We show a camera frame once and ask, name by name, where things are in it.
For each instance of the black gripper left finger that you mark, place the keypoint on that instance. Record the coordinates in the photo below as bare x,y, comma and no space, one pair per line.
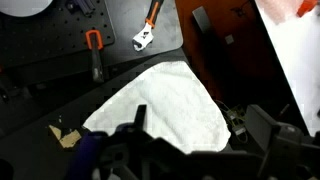
140,115

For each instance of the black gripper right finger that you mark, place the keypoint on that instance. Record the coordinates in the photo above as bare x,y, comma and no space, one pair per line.
261,126

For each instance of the plain white towel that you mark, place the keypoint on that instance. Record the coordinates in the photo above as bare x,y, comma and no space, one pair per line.
170,103

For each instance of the tan tape scrap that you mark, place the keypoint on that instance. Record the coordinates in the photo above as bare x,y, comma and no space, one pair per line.
66,137

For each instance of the orange and black clamp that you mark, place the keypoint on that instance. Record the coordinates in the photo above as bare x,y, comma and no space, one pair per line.
95,50

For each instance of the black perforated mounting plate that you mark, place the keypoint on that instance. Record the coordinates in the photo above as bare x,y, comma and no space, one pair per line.
50,36

